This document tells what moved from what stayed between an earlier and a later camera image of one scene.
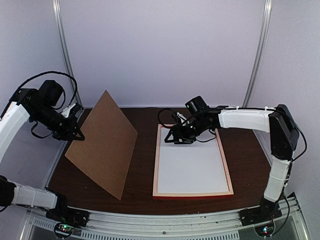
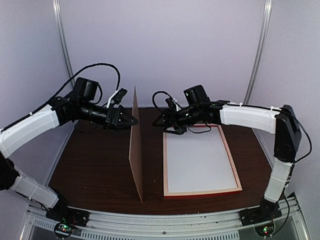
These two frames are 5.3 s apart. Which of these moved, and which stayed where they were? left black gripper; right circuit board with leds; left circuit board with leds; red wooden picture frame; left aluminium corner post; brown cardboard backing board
Moved: red wooden picture frame; left black gripper; brown cardboard backing board
Stayed: right circuit board with leds; left aluminium corner post; left circuit board with leds
